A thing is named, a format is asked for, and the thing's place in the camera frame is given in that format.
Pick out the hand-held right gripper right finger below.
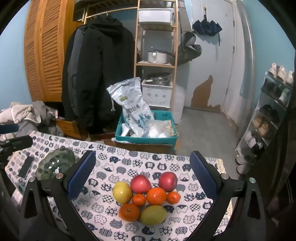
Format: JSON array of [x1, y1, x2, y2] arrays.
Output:
[[183, 150, 267, 241]]

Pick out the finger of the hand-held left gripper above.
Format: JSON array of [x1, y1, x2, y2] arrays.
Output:
[[0, 136, 33, 152], [0, 124, 19, 134]]

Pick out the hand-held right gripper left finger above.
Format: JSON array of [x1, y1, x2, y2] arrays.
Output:
[[18, 150, 103, 241]]

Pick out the green glass bowl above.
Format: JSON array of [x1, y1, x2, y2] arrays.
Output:
[[36, 148, 79, 180]]

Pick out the red apple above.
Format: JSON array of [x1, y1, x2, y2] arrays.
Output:
[[130, 174, 152, 194], [158, 172, 178, 192]]

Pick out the small mandarin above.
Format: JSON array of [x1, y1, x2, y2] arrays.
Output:
[[132, 193, 147, 207], [166, 191, 181, 205]]

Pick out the yellow-green pear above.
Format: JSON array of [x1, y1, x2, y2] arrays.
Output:
[[140, 205, 167, 225], [112, 181, 133, 205]]

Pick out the large orange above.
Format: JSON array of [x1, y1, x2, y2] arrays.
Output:
[[147, 187, 167, 206]]

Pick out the orange with green stem mark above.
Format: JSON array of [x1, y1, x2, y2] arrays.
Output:
[[119, 203, 141, 222]]

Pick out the pile of clothes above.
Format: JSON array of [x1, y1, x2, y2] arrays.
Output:
[[0, 101, 42, 123]]

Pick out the grey fabric bag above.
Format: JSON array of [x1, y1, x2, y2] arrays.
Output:
[[17, 120, 58, 137]]

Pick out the black smartphone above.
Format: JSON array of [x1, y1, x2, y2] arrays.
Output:
[[18, 156, 35, 178]]

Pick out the grey garment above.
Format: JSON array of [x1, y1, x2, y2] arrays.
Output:
[[32, 100, 58, 126]]

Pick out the cat print tablecloth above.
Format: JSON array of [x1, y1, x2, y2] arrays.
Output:
[[5, 131, 233, 241]]

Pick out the wooden drawer box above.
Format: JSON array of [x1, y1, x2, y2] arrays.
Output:
[[55, 118, 82, 139]]

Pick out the clear plastic bag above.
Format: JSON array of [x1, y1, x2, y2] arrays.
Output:
[[148, 120, 175, 138]]

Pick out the teal plastic crate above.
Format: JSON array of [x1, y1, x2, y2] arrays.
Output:
[[115, 110, 178, 145]]

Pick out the shoe rack with shoes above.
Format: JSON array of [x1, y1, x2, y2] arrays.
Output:
[[236, 62, 295, 174]]

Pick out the wooden louvered wardrobe doors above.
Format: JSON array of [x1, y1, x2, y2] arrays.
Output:
[[24, 0, 84, 102]]

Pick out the white printed rice bag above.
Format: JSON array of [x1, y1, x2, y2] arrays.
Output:
[[106, 77, 155, 137]]

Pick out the grey hanging jacket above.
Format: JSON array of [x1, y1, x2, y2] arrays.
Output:
[[67, 25, 86, 116]]

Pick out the white patterned storage box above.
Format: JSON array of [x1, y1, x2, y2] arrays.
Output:
[[141, 79, 173, 108]]

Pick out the steel pot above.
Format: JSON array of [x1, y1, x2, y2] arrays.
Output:
[[146, 72, 171, 86]]

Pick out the light blue peeling door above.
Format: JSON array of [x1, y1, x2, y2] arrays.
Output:
[[185, 0, 237, 114]]

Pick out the black hanging coat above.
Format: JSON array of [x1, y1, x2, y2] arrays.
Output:
[[61, 16, 136, 135]]

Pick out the grey hanging bag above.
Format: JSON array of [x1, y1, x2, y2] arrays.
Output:
[[178, 31, 202, 64]]

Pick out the white pot with lid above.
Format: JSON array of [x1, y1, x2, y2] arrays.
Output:
[[147, 49, 173, 64]]

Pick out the wooden shelf rack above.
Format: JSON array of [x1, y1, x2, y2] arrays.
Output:
[[134, 0, 179, 109]]

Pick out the dark folded umbrella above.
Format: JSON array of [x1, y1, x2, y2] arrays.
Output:
[[192, 14, 223, 45]]

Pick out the white plastic bin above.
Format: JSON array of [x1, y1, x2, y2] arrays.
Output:
[[137, 8, 174, 25]]

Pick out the wooden clothes rail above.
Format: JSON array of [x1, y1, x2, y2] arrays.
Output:
[[83, 6, 139, 24]]

